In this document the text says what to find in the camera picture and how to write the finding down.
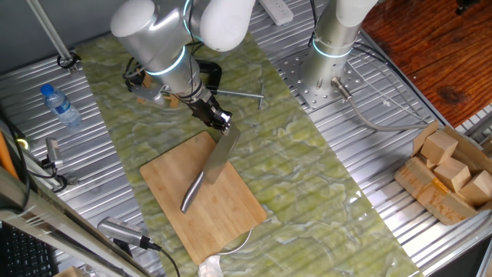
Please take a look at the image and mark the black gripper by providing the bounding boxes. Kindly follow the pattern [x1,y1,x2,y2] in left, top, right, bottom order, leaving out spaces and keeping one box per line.
[188,95,234,136]

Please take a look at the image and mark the stainless steel cleaver knife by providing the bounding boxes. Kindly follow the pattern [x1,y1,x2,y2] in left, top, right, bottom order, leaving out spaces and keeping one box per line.
[179,125,242,215]

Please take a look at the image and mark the wooden knife rack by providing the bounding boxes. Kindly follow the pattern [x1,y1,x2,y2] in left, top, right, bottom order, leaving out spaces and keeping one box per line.
[132,71,181,109]

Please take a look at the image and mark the black C-clamp with steel screw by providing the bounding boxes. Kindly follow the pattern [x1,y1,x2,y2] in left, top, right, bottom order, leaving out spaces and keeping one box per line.
[195,59,266,112]

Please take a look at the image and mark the bamboo cutting board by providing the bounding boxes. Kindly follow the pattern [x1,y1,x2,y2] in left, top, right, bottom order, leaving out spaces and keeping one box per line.
[139,131,268,265]

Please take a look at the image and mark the green marble pattern mat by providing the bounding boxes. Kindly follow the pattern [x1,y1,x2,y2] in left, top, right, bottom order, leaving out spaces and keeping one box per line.
[75,32,426,277]

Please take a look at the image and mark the white power strip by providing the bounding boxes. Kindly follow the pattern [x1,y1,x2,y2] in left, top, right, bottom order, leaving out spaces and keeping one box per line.
[257,0,295,27]

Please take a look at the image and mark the crumpled white tissue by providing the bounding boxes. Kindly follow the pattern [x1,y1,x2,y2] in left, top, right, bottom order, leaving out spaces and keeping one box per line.
[198,255,224,277]

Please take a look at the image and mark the silver ribbed handheld device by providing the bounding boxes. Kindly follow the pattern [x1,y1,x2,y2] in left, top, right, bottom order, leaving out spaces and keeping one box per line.
[97,216,150,250]

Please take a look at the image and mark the clear water bottle blue label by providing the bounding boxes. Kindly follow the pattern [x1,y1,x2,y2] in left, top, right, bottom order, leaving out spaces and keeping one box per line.
[40,83,84,128]

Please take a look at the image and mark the slanted aluminium pole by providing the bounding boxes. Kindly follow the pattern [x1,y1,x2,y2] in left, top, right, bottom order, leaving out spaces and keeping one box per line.
[25,0,80,74]

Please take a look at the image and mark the light wooden cube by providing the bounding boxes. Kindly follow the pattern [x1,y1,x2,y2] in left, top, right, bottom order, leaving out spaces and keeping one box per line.
[459,170,492,207]
[420,130,459,166]
[433,156,472,193]

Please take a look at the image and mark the brown cardboard box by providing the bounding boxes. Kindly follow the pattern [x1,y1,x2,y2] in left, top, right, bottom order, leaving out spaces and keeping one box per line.
[394,119,492,226]

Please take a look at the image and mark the large light wooden block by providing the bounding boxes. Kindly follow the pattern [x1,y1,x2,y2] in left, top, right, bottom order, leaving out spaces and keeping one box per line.
[53,265,84,277]

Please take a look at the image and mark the black keyboard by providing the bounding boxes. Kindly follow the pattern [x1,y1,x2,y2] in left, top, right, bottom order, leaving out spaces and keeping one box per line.
[0,222,58,277]

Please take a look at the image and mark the small black object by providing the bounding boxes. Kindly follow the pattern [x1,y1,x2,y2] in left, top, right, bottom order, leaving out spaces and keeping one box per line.
[455,0,481,15]

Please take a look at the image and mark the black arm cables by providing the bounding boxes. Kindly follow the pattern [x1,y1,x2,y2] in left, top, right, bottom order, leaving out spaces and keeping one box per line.
[122,0,208,103]

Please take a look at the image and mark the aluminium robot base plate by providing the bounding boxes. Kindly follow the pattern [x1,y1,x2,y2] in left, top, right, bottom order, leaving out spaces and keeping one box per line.
[274,49,366,109]

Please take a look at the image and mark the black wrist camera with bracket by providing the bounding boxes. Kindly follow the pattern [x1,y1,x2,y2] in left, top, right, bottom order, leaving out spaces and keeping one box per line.
[125,68,167,105]

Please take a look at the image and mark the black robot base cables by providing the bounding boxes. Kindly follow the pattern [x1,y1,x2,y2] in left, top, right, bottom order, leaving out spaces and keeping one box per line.
[307,0,319,49]

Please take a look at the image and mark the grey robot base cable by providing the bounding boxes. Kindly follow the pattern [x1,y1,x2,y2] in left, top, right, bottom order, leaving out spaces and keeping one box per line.
[330,76,431,132]

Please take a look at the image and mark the black device cable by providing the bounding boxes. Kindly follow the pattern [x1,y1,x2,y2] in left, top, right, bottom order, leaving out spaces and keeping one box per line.
[140,236,181,277]

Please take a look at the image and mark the black cable ring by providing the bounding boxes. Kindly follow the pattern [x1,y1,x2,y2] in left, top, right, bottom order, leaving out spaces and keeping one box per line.
[56,52,82,71]

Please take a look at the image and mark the small camera on metal mount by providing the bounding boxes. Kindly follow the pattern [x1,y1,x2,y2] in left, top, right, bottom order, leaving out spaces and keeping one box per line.
[40,137,80,193]

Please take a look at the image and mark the aluminium frame bar with bracket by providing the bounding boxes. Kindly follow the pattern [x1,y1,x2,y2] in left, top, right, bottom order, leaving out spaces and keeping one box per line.
[0,165,155,277]

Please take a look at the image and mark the orange cable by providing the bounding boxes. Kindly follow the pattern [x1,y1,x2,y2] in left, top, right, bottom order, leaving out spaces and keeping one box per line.
[0,130,19,181]

